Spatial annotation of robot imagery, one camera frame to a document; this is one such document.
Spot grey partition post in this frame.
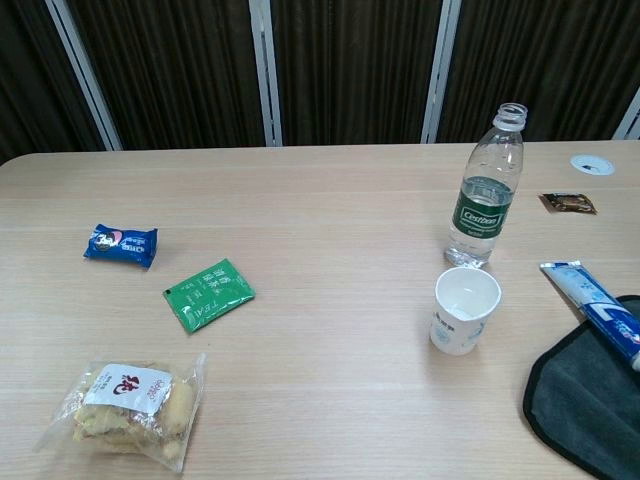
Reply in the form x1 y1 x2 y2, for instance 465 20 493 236
248 0 284 148
44 0 124 152
420 0 463 145
611 87 640 142

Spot small brown sachet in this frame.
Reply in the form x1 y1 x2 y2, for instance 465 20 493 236
538 192 598 216

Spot transparent plastic water bottle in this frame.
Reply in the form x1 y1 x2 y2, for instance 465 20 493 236
443 102 530 270

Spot clear bag of pastries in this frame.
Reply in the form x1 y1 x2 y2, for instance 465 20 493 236
33 352 208 474

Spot dark grey cloth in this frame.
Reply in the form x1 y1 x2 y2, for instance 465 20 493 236
522 294 640 480

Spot blue cookie packet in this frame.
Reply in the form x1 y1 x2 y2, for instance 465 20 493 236
82 223 159 271

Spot blue white toothpaste tube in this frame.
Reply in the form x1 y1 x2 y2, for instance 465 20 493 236
539 259 640 374

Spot green tea sachet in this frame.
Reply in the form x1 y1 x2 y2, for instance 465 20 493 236
162 257 257 335

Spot white round cable grommet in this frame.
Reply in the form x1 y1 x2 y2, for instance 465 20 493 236
570 153 616 177

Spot white paper cup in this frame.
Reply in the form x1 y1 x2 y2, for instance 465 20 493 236
428 266 503 357

